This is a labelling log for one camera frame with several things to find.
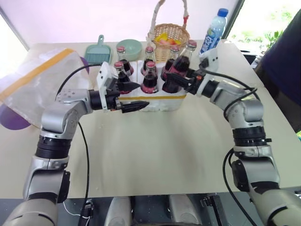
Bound white foam crate yellow tape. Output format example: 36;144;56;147
114;59;188;113

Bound grey rounded robot part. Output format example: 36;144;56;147
104;195;133;226
168;194;203;226

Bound thin white wire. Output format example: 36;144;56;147
63;202;90;220

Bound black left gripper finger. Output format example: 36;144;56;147
117;81;140;94
121;100;150;114

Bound black cable connector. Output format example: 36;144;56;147
78;199;95;226

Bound green leafy plants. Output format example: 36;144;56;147
231;29;285;51

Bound wicker basket with handle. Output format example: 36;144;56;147
147;0;191;63

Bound clear zip bag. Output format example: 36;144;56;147
0;48;93;129

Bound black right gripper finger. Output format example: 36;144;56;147
163;73;189;89

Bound green plastic dustpan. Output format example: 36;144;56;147
85;34;112;65

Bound blue-capped water bottle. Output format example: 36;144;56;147
199;8;230;56

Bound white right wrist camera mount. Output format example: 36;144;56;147
199;48;218;72

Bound dark window frame post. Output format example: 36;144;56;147
222;0;246;41

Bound black metal bracket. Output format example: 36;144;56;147
200;193;223;226

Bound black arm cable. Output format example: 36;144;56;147
57;63;104;226
201;70;260;226

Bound orange toy piece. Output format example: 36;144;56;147
162;38;182;47

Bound red-capped cola bottle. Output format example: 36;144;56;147
140;61;159;94
116;46;135;77
141;46;156;71
113;61;132;94
164;45;181;71
161;39;198;94

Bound person in dark clothing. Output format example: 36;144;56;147
260;9;301;133

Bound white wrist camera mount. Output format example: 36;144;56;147
199;48;218;72
96;62;119;95

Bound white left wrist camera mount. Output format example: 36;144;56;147
96;62;119;95

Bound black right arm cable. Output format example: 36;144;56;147
201;70;260;226

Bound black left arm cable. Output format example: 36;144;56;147
57;63;104;226

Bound green plastic bowl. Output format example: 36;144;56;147
116;38;143;61

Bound purple round mat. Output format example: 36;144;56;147
0;56;90;130

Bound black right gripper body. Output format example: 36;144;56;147
184;67;206;95

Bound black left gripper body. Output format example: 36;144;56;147
103;81;124;113

